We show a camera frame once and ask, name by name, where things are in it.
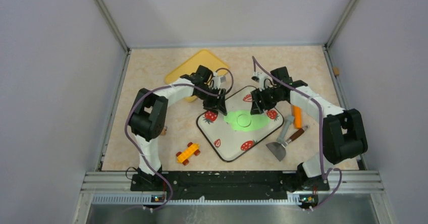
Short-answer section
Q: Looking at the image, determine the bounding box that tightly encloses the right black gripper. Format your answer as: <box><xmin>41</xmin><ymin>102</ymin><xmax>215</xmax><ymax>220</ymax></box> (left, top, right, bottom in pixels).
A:
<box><xmin>250</xmin><ymin>85</ymin><xmax>284</xmax><ymax>115</ymax></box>

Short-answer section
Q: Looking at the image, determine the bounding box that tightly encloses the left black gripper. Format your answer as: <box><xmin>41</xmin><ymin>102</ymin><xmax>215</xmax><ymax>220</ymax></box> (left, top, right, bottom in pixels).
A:
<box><xmin>194</xmin><ymin>86</ymin><xmax>226</xmax><ymax>115</ymax></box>

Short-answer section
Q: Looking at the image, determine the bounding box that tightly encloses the round green dough wrapper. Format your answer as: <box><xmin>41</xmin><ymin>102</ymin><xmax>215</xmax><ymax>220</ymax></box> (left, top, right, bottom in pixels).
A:
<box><xmin>236</xmin><ymin>114</ymin><xmax>251</xmax><ymax>128</ymax></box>

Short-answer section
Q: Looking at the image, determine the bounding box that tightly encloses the green dough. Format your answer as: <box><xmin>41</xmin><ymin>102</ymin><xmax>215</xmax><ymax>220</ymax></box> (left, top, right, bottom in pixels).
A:
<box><xmin>223</xmin><ymin>110</ymin><xmax>271</xmax><ymax>132</ymax></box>

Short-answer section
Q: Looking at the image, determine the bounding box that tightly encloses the white strawberry tray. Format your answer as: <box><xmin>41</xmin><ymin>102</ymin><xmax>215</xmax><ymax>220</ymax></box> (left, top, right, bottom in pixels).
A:
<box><xmin>196</xmin><ymin>85</ymin><xmax>284</xmax><ymax>162</ymax></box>

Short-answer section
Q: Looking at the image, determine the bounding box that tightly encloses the wooden rolling pin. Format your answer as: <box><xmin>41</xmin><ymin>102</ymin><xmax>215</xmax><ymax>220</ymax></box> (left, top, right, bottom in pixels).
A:
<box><xmin>160</xmin><ymin>126</ymin><xmax>168</xmax><ymax>136</ymax></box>

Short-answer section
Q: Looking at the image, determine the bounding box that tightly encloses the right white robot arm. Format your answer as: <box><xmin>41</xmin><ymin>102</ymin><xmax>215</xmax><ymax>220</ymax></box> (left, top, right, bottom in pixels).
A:
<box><xmin>250</xmin><ymin>67</ymin><xmax>368</xmax><ymax>191</ymax></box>

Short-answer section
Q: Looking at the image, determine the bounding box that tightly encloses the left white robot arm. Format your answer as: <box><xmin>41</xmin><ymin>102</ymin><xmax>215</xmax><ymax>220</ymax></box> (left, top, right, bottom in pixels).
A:
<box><xmin>124</xmin><ymin>65</ymin><xmax>231</xmax><ymax>190</ymax></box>

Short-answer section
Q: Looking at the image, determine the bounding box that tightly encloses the grey plastic tool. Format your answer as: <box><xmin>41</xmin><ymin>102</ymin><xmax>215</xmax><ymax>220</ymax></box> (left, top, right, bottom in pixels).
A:
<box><xmin>277</xmin><ymin>115</ymin><xmax>295</xmax><ymax>144</ymax></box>

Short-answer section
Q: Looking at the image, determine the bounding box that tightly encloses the yellow tray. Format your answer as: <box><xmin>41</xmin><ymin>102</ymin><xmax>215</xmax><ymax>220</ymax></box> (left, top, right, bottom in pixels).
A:
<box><xmin>164</xmin><ymin>49</ymin><xmax>229</xmax><ymax>87</ymax></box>

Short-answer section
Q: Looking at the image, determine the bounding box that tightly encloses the yellow toy car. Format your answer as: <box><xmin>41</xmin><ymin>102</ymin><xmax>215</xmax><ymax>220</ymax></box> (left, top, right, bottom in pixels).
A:
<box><xmin>176</xmin><ymin>142</ymin><xmax>200</xmax><ymax>166</ymax></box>

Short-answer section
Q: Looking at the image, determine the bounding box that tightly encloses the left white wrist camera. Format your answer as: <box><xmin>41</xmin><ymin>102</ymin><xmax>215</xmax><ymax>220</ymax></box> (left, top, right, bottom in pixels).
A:
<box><xmin>212</xmin><ymin>72</ymin><xmax>226</xmax><ymax>88</ymax></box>

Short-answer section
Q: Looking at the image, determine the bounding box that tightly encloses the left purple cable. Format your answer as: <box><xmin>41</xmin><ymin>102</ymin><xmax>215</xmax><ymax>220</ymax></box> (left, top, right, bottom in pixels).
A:
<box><xmin>124</xmin><ymin>68</ymin><xmax>235</xmax><ymax>212</ymax></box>

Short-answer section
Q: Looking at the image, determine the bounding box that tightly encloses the purple cable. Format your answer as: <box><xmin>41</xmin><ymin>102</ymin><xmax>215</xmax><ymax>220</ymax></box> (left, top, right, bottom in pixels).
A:
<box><xmin>251</xmin><ymin>55</ymin><xmax>343</xmax><ymax>211</ymax></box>
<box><xmin>124</xmin><ymin>68</ymin><xmax>235</xmax><ymax>212</ymax></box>

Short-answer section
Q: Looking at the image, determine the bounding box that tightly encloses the metal scraper brown handle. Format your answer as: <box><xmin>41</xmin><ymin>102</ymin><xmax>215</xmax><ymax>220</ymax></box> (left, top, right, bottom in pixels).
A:
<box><xmin>266</xmin><ymin>125</ymin><xmax>309</xmax><ymax>161</ymax></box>

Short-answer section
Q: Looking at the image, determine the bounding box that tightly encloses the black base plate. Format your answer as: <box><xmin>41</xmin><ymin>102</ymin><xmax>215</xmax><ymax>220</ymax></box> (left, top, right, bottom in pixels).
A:
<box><xmin>130</xmin><ymin>171</ymin><xmax>330</xmax><ymax>200</ymax></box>

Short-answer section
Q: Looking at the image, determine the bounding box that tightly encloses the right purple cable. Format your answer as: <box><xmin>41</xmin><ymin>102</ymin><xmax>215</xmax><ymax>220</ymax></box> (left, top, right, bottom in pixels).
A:
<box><xmin>251</xmin><ymin>55</ymin><xmax>343</xmax><ymax>211</ymax></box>

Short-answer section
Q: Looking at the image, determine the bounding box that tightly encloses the aluminium frame rail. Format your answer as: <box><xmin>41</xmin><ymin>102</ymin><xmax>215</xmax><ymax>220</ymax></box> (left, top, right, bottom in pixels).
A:
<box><xmin>74</xmin><ymin>171</ymin><xmax>396</xmax><ymax>223</ymax></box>

